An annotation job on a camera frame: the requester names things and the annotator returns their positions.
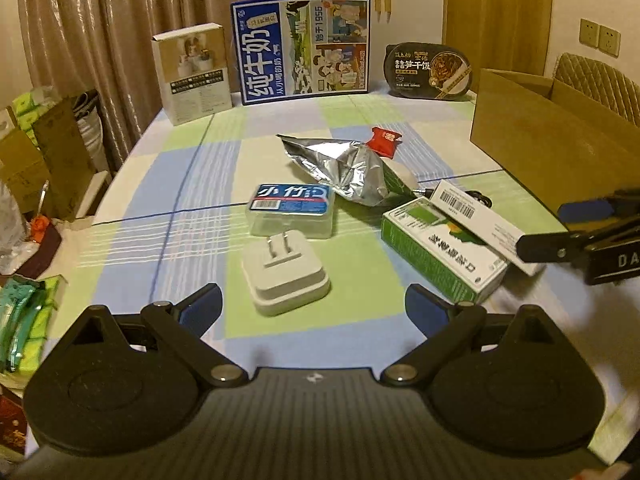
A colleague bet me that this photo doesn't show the black instant rice bowl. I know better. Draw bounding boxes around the black instant rice bowl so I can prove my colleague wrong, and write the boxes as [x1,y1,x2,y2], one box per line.
[382,42,475,102]

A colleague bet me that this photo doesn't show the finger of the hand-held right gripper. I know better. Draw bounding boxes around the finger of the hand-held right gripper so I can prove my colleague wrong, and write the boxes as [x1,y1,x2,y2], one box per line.
[559,187,640,225]
[515,217,640,263]

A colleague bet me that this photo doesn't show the white power adapter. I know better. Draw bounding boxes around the white power adapter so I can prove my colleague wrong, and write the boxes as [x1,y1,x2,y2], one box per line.
[241,230,332,318]

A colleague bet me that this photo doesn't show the clear box with blue label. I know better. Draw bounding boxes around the clear box with blue label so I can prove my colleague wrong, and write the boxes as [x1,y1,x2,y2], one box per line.
[246,182,336,240]

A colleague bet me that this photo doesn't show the white woven bag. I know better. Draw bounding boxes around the white woven bag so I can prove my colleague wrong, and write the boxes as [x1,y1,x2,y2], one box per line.
[72,90,108,176]

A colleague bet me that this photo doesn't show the dark red box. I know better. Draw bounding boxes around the dark red box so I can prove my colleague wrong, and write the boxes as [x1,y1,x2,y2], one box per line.
[0,395,28,461]

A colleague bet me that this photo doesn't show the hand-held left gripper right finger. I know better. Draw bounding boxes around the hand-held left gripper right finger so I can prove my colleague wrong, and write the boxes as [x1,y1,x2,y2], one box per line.
[381,283,568,388]

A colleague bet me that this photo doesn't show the white box with plant print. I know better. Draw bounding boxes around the white box with plant print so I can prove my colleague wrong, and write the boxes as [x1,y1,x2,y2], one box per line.
[151,22,234,127]

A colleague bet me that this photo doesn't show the large brown cardboard box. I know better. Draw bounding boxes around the large brown cardboard box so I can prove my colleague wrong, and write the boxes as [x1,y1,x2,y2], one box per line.
[469,67,640,221]

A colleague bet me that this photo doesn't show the small brown cardboard box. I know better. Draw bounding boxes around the small brown cardboard box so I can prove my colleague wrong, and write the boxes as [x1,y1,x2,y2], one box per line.
[31,95,98,221]

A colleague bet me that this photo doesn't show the crumpled silver foil bag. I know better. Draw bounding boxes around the crumpled silver foil bag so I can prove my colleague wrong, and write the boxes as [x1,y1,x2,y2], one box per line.
[0,180,31,273]

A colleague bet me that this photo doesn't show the red snack packet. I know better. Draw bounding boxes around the red snack packet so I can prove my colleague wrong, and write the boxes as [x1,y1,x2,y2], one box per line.
[367,126,404,158]

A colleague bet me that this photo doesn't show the long white barcode box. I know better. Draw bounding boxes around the long white barcode box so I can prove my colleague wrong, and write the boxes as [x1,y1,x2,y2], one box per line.
[429,179,546,277]

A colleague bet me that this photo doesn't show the checked cloth covered desktop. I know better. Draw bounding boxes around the checked cloth covered desktop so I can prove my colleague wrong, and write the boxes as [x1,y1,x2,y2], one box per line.
[22,89,640,463]

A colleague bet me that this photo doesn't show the green and white box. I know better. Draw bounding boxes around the green and white box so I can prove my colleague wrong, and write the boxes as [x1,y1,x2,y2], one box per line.
[381,197,510,305]

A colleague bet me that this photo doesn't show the lime green pack teal clips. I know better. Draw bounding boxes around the lime green pack teal clips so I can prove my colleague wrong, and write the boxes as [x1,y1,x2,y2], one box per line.
[0,275,68,376]

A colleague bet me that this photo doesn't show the quilted chair back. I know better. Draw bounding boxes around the quilted chair back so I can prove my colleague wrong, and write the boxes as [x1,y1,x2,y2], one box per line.
[554,52,640,126]

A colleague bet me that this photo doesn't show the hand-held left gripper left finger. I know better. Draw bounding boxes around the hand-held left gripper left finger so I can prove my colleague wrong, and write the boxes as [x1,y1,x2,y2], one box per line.
[70,282,249,388]

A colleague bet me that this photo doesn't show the green tissue pack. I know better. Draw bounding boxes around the green tissue pack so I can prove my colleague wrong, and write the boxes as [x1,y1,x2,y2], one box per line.
[12,87,63,131]

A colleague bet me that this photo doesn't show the beige curtain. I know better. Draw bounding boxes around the beige curtain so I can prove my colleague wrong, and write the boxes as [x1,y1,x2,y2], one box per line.
[17,0,353,171]

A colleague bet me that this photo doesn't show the blue milk carton box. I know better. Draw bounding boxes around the blue milk carton box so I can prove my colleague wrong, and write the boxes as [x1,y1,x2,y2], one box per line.
[230,0,372,107]

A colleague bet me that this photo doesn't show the wooden door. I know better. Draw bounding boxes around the wooden door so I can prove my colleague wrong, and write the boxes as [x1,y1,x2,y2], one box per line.
[442,0,553,77]

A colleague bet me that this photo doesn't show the silver foil bag green print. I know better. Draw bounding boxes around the silver foil bag green print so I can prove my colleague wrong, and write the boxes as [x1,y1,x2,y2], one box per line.
[276,132,418,208]

